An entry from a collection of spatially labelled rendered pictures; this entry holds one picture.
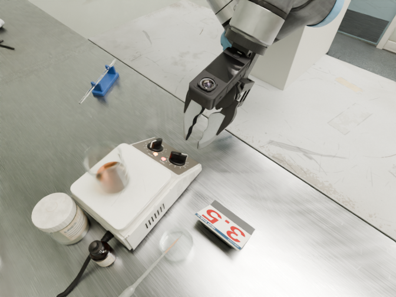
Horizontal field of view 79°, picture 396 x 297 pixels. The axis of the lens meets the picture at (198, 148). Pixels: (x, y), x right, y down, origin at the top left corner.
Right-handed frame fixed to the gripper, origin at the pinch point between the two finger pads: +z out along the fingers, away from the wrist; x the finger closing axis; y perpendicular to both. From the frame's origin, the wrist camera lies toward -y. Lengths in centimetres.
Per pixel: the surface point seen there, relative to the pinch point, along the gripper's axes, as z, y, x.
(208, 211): 6.9, -5.6, -10.4
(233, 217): 6.5, -3.1, -14.5
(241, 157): 1.5, 8.7, -8.8
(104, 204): 7.9, -17.8, 2.0
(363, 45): -51, 287, -27
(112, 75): 5.8, 13.4, 35.1
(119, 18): 14, 107, 127
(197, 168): 4.0, -0.9, -3.7
